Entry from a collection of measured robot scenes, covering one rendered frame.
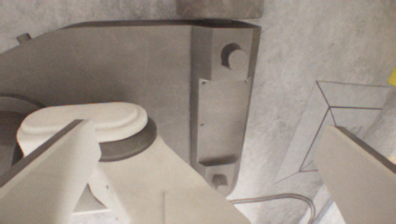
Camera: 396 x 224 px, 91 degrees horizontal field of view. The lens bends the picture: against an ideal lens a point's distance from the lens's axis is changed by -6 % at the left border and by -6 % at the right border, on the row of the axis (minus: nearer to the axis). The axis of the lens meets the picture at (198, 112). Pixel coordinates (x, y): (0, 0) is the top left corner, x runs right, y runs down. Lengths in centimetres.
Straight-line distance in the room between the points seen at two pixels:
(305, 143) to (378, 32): 49
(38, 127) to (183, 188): 24
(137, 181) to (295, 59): 64
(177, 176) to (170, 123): 23
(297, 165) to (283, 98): 37
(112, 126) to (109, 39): 19
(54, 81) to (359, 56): 95
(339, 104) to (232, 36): 64
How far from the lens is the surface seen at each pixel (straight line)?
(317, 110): 92
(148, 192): 30
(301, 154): 102
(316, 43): 81
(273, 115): 83
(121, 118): 36
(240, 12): 44
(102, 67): 47
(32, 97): 55
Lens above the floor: 61
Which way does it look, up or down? 59 degrees down
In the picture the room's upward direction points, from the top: 159 degrees clockwise
